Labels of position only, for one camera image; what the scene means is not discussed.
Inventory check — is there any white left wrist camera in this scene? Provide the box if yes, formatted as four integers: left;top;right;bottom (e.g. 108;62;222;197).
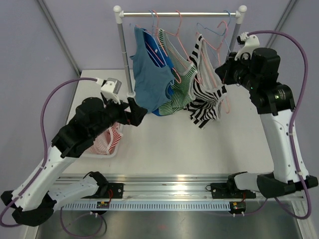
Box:
96;78;122;104

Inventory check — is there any royal blue tank top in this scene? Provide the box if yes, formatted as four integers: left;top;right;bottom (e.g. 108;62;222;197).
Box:
142;28;175;117

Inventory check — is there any teal tank top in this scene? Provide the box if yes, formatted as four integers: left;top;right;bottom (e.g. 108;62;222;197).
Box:
130;26;174;113

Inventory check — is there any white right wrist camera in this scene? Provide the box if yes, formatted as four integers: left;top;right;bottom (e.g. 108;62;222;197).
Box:
235;32;260;61

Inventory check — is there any blue hanger of teal top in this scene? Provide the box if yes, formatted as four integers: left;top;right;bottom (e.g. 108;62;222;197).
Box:
130;10;159;49

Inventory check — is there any white slotted cable duct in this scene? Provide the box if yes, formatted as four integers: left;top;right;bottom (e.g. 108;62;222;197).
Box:
63;201;230;211

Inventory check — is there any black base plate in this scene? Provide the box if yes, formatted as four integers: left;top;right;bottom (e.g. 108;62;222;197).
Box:
205;183;256;199
104;183;124;199

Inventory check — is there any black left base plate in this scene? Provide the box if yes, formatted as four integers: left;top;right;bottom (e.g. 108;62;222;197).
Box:
104;183;124;199

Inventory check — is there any black striped tank top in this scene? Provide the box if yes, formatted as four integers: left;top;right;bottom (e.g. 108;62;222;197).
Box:
184;34;227;129

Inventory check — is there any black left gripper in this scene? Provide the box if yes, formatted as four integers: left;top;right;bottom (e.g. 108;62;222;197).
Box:
90;94;147;138

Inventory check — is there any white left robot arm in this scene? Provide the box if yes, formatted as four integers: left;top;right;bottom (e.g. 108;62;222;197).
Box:
0;97;147;227

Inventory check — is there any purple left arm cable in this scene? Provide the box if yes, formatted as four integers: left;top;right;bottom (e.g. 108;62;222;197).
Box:
0;77;105;235

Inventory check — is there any pink hanger of black top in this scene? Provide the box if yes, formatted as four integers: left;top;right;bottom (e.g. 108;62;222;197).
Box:
192;21;230;117

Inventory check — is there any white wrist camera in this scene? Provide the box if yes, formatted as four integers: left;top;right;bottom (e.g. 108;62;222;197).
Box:
96;78;122;104
235;32;260;61

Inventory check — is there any pink hanger of green top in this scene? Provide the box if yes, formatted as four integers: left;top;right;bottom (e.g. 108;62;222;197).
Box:
155;10;196;86

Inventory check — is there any red striped tank top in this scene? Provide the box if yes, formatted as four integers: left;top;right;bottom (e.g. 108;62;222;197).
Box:
87;121;124;155

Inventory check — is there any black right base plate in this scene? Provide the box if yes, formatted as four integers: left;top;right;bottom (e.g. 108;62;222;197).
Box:
205;183;256;199

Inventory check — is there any white plastic basket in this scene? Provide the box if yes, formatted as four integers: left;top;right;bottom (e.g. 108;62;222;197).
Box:
82;121;125;159

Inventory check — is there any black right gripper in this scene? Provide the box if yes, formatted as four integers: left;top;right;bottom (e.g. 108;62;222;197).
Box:
216;51;260;92

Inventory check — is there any white clothes rack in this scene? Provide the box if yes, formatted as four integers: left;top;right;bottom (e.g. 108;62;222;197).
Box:
113;5;247;100

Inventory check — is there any aluminium mounting rail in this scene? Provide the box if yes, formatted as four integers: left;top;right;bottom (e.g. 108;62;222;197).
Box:
33;174;305;200

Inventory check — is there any green striped tank top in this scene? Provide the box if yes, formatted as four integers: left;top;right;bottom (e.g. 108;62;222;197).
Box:
157;28;199;117

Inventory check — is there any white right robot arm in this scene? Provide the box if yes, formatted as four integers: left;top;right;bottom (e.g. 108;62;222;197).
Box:
215;48;319;198

